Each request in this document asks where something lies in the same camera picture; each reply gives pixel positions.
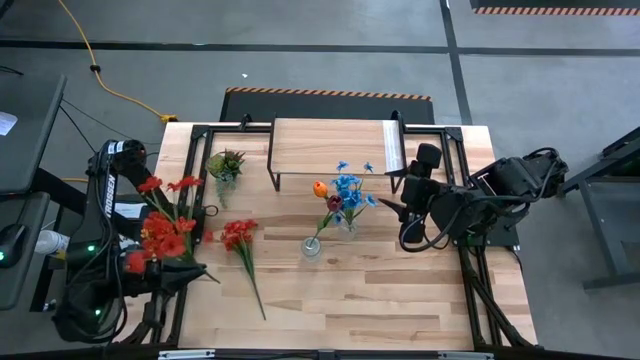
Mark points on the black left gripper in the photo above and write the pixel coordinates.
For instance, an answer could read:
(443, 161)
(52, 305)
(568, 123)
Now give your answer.
(155, 285)

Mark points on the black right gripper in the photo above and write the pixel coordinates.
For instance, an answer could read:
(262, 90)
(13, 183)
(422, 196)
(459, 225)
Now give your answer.
(422, 195)

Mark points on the blue artificial flower bunch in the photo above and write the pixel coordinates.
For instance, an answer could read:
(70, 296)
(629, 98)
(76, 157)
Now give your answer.
(350, 197)

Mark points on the red artificial flower bunch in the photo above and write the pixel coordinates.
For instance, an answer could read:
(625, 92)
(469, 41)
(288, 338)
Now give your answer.
(160, 230)
(239, 234)

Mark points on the diamond-pattern clear glass vase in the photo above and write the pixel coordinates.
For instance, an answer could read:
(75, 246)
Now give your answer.
(347, 231)

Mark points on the dark red artificial tulip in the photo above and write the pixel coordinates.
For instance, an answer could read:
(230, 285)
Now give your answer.
(334, 202)

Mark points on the orange artificial tulip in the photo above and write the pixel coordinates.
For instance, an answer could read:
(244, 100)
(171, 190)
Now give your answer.
(320, 189)

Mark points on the ribbed clear glass vase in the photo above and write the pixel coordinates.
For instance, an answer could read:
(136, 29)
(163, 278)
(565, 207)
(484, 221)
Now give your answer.
(310, 247)

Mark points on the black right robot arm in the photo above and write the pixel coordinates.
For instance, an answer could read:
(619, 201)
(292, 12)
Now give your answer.
(510, 180)

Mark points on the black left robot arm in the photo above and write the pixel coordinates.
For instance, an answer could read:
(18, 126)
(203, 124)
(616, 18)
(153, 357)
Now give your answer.
(100, 215)

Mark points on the wooden shelf with black legs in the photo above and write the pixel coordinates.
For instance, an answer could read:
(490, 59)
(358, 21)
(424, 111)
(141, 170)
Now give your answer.
(325, 145)

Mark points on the white cardboard box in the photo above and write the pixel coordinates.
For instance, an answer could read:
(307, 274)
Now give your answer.
(127, 210)

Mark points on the potted green succulent plant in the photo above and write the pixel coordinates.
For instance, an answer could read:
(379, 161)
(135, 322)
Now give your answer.
(225, 165)

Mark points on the black mat with striped edge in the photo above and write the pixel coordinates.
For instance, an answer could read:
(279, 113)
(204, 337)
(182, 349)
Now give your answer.
(550, 4)
(325, 107)

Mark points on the white spray bottle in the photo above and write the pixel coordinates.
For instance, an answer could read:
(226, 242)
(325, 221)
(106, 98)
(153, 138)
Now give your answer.
(50, 242)

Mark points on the black desk top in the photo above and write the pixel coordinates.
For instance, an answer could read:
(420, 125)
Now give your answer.
(20, 280)
(30, 135)

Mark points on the black device with light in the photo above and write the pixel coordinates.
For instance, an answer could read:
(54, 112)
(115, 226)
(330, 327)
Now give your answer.
(10, 245)

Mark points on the white paper sheet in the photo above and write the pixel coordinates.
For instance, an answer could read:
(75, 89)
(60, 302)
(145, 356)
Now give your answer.
(6, 122)

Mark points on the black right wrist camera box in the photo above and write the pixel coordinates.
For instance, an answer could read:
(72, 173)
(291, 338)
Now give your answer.
(430, 156)

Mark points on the silver metal bracket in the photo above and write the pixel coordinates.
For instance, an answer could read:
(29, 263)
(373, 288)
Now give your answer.
(465, 355)
(187, 354)

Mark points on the black metal table frame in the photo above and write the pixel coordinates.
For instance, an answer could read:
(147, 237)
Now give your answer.
(200, 132)

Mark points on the grey metal table frame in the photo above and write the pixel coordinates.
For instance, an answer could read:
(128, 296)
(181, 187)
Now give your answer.
(595, 235)

